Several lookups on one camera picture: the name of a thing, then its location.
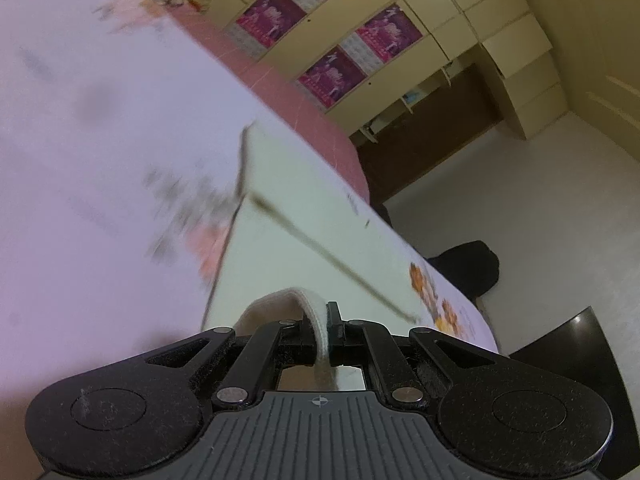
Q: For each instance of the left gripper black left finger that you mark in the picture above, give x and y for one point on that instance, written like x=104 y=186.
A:
x=136 y=415

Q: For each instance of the lower right purple poster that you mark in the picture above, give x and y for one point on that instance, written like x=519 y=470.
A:
x=331 y=78

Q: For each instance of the upper left purple poster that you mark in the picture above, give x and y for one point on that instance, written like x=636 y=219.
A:
x=268 y=20

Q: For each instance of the cream built-in wardrobe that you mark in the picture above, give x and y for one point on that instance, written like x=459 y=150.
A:
x=502 y=37

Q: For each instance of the dark brown wooden door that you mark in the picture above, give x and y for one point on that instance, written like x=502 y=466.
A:
x=437 y=127

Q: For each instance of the purple poster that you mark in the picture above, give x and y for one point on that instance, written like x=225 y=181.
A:
x=388 y=33
x=268 y=20
x=331 y=78

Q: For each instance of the pale cream knit garment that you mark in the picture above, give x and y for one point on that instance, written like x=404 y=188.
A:
x=301 y=238

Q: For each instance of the lilac floral bed sheet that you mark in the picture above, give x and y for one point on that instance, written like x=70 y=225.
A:
x=121 y=160

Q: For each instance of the black chair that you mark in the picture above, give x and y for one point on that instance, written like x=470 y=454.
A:
x=579 y=350

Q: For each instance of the pink checked bedspread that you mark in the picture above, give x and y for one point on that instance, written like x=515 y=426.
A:
x=282 y=97

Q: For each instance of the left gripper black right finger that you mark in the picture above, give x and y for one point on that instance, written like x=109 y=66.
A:
x=496 y=414

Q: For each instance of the black bag on floor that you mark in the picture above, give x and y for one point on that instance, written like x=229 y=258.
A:
x=472 y=267

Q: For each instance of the upper right purple poster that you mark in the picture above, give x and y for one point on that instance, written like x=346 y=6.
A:
x=388 y=33

